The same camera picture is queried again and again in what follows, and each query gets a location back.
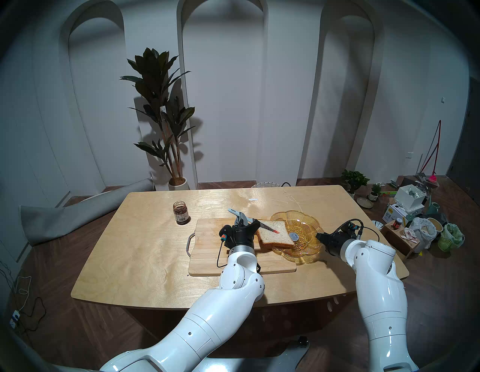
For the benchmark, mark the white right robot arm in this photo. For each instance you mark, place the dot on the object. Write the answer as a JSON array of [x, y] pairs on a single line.
[[382, 292]]

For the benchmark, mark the beige bucket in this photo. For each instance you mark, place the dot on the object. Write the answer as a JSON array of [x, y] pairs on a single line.
[[435, 224]]

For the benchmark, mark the glass jam jar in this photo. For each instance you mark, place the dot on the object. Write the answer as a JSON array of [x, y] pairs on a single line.
[[180, 213]]

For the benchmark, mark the white power strip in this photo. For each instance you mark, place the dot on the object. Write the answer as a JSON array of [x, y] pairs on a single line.
[[14, 318]]

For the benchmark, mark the bushy small potted plant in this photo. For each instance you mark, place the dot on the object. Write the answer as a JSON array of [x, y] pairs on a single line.
[[354, 178]]

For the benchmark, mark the white bread slice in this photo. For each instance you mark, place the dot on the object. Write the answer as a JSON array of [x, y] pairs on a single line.
[[275, 238]]

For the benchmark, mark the patterned small bowl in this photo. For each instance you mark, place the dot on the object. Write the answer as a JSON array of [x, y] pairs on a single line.
[[378, 224]]

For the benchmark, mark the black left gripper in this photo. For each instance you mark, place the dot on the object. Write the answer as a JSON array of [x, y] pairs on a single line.
[[240, 236]]

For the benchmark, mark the dark door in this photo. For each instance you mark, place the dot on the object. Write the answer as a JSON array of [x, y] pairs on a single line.
[[467, 157]]

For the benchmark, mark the grey ceramic plate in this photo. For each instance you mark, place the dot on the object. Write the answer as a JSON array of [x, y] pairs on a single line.
[[364, 203]]

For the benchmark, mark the wooden cutting board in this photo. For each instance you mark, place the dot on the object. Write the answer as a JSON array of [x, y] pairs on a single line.
[[206, 255]]

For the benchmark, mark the amber glass plate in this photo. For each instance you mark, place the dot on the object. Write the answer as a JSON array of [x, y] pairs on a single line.
[[305, 225]]

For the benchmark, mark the white yellow printed carton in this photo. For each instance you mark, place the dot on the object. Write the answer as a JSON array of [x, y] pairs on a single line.
[[393, 214]]

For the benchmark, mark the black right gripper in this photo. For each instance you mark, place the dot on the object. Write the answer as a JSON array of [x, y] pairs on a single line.
[[343, 243]]

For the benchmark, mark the rolled grey mat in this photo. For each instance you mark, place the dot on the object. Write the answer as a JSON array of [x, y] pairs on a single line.
[[75, 213]]

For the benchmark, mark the red lidded jar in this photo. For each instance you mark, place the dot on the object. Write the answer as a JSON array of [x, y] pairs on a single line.
[[397, 224]]

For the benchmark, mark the white plastic bag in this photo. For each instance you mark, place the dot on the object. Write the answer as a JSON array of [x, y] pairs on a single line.
[[423, 232]]

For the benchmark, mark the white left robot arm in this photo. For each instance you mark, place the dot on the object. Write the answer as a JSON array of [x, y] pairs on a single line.
[[210, 322]]

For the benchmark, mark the white box appliance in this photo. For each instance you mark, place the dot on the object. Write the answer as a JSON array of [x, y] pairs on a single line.
[[408, 198]]

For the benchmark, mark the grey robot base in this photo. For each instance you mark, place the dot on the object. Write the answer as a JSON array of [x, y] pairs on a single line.
[[277, 360]]

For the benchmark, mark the green mesh bag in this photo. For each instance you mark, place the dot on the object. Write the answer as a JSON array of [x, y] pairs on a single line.
[[452, 238]]

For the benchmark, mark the tiny potted plant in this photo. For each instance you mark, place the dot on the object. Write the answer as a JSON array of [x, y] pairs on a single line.
[[375, 191]]

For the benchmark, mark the tall potted plant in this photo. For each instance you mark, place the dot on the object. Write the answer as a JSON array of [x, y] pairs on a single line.
[[157, 75]]

